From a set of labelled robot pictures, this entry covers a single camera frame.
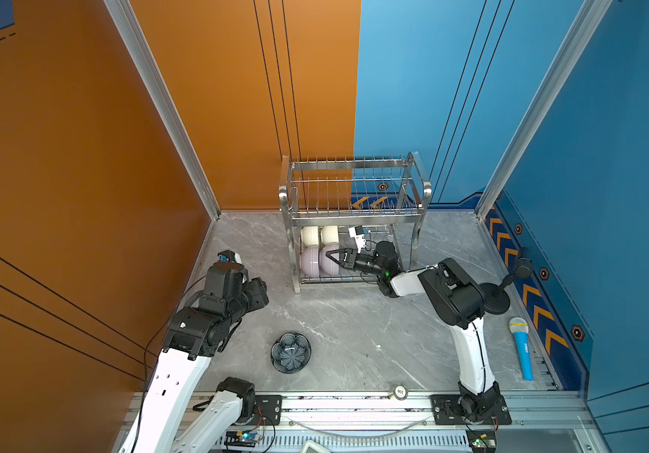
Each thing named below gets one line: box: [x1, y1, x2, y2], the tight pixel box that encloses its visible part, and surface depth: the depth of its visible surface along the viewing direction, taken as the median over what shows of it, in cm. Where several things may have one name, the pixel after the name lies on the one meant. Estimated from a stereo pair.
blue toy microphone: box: [508, 317, 533, 382], surface depth 83 cm
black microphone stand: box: [479, 247, 533, 316], surface depth 93 cm
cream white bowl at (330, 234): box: [322, 224, 340, 245], surface depth 99 cm
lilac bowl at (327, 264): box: [319, 241, 340, 277], surface depth 91 cm
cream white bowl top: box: [301, 225, 319, 247], surface depth 99 cm
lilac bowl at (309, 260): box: [299, 245, 320, 278], surface depth 91 cm
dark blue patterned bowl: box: [270, 332, 313, 374], surface depth 82 cm
